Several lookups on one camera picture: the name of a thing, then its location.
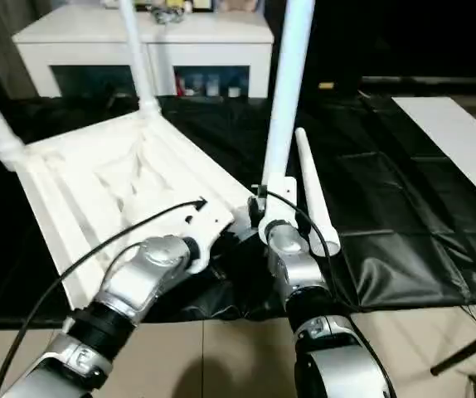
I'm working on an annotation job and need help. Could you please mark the white plastic table top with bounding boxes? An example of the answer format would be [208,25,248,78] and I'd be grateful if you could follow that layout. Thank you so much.
[0,110,256,311]

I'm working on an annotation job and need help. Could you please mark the black work mat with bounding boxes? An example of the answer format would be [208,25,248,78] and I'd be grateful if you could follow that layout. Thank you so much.
[0,93,476,331]

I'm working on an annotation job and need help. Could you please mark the beige plush toy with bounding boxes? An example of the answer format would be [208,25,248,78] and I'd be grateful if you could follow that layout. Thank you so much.
[225,0,266,12]

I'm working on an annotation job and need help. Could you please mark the white furniture panel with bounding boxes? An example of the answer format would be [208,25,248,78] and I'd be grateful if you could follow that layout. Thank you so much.
[390,95,476,211]

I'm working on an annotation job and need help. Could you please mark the white sideboard cabinet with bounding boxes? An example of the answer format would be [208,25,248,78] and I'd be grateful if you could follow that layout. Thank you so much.
[12,7,275,100]

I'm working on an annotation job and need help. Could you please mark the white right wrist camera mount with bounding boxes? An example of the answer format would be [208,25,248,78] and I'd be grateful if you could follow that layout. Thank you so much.
[256,176,298,246]

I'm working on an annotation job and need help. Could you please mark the black right camera cable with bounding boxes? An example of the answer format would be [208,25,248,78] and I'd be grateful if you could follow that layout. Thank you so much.
[258,187,397,398]

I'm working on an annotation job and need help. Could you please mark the black camera cable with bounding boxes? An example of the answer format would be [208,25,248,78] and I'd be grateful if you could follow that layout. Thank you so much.
[0,197,209,398]
[258,187,397,398]

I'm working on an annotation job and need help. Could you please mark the black left camera cable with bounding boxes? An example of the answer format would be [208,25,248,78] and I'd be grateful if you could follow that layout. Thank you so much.
[0,197,209,398]

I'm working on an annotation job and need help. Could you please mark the black metal table frame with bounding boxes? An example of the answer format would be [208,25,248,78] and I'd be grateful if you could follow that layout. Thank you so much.
[430,325,476,376]

